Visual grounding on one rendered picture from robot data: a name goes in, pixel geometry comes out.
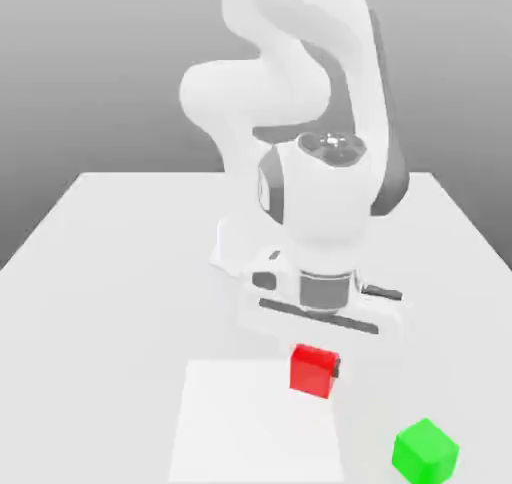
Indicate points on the small red cube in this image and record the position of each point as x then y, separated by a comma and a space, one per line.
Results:
312, 370

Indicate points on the small green cube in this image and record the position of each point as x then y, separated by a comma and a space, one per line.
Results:
424, 454

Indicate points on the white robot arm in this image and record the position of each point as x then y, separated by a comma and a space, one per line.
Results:
304, 92

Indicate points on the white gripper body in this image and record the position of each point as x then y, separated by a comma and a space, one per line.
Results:
320, 326

